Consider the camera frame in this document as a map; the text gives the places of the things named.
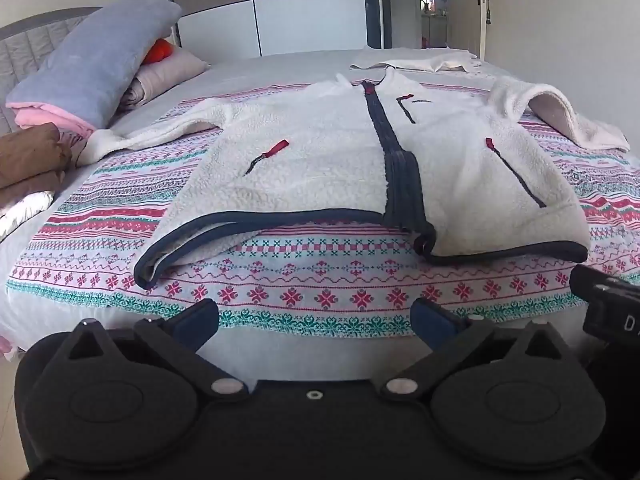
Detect brown folded cloth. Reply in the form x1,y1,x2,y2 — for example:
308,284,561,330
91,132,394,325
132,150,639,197
0,122,74,208

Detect grey-blue pillow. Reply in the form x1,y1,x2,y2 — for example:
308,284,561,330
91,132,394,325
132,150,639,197
5,0,183,131

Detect white folded towel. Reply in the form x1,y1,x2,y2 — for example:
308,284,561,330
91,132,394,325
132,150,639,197
349,46,482,75

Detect white fleece jacket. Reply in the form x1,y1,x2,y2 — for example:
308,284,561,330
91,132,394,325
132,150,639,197
77,67,632,291

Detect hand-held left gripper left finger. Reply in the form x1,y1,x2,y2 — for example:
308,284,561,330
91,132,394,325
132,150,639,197
39,299,250,402

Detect grey quilted headboard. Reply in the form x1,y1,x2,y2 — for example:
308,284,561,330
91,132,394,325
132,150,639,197
0,7,103,136

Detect white door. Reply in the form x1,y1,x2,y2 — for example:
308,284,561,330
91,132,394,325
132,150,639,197
475,0,495,61

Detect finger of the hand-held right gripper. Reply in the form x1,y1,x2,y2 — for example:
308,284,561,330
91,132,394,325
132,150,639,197
570,263,611,306

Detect orange-red soft item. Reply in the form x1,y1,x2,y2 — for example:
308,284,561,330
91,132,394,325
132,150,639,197
142,38,174,65

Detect white and grey wardrobe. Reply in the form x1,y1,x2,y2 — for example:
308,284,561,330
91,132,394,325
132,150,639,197
167,0,393,61

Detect beige pillow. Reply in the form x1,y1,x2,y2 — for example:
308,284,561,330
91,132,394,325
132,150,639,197
117,49,210,111

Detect white shiny cloth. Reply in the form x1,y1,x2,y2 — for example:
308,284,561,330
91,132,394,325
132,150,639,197
0,190,56,242

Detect pink folded blanket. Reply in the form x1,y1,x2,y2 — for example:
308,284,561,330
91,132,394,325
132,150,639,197
14,101,97,137

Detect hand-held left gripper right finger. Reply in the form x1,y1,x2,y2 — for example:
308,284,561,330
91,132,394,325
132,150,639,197
377,297,585,402

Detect patterned knit blanket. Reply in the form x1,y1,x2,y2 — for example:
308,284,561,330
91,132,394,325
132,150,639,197
5,80,640,350

